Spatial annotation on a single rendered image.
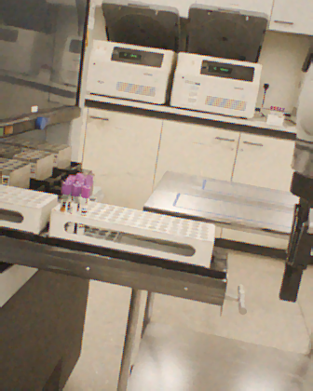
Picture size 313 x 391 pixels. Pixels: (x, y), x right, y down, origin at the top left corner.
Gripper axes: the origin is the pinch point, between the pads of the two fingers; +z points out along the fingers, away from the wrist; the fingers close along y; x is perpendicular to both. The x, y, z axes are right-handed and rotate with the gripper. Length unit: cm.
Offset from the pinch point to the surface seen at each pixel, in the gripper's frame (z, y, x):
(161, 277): 0.9, 6.7, -23.1
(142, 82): -24, -229, -72
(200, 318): 80, -128, -10
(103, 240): -3.2, 5.0, -34.5
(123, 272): 1.3, 6.8, -29.9
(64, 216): -6.4, 5.1, -42.1
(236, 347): 52, -62, 1
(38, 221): -4.4, 4.6, -47.0
